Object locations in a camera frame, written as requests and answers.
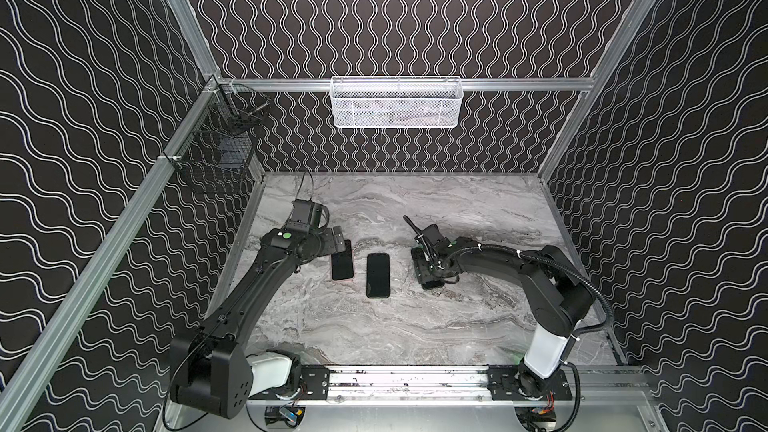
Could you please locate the black mounting plate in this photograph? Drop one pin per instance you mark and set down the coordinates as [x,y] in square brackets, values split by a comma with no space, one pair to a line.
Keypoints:
[507,383]
[310,384]

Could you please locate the black smartphone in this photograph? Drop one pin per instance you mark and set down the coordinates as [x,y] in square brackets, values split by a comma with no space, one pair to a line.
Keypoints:
[342,263]
[378,276]

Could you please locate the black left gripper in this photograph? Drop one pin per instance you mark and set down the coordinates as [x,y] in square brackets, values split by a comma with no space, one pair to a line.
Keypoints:
[335,240]

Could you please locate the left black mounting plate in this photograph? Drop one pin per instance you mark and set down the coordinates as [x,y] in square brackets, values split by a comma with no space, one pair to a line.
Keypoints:
[310,384]

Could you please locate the white wire mesh basket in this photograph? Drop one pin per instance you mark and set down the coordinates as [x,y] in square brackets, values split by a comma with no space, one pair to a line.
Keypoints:
[396,102]

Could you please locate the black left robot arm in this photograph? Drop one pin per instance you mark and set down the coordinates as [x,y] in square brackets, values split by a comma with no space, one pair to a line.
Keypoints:
[210,369]

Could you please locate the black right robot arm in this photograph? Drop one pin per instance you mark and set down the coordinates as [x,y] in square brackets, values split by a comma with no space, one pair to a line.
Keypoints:
[564,303]

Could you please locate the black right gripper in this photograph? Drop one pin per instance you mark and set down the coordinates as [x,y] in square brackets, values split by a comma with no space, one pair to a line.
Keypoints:
[425,258]

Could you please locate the black phone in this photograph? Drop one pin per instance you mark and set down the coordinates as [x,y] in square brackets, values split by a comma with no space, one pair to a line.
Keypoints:
[419,259]

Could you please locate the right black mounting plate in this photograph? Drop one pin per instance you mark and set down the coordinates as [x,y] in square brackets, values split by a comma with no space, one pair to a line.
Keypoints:
[507,383]

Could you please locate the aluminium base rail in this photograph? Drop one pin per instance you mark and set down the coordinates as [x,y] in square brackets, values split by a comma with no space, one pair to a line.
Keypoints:
[465,385]

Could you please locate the middle black smartphone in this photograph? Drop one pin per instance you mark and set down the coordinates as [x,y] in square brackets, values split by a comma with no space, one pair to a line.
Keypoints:
[378,276]

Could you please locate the left black smartphone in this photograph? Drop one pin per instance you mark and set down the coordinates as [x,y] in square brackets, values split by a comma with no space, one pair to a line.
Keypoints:
[342,263]

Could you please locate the black wire basket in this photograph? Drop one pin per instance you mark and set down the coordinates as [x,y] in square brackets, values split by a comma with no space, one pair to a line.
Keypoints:
[216,159]

